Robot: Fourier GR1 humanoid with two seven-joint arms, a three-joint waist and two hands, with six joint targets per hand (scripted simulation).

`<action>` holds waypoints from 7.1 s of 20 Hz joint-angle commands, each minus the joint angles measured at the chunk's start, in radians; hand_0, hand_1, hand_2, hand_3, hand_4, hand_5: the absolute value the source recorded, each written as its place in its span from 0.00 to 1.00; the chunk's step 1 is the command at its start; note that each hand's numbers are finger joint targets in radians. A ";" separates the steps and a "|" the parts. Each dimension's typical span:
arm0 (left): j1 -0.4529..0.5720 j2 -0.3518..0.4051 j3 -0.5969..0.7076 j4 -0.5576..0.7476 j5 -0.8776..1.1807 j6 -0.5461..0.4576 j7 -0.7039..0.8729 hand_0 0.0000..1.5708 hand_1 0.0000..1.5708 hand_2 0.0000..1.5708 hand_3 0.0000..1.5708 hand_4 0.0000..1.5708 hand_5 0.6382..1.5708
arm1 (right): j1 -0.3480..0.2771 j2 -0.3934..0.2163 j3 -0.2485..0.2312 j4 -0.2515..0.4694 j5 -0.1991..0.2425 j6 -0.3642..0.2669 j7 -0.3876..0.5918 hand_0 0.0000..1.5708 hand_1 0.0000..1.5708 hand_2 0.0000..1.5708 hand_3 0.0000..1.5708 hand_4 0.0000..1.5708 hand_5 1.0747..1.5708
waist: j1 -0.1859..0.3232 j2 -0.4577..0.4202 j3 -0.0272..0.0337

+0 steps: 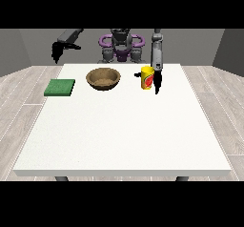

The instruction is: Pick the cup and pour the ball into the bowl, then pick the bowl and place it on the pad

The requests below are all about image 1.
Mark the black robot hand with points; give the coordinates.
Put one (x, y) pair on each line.
(57, 50)
(157, 79)

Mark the brown wooden bowl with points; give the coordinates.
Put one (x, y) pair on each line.
(103, 78)

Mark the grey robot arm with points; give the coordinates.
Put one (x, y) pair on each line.
(157, 49)
(70, 35)

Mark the green square pad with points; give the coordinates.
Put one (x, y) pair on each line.
(59, 87)

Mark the yellow cup with melon print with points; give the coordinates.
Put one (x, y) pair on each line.
(147, 78)

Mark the grey robot trunk purple rings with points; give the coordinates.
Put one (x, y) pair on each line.
(121, 48)

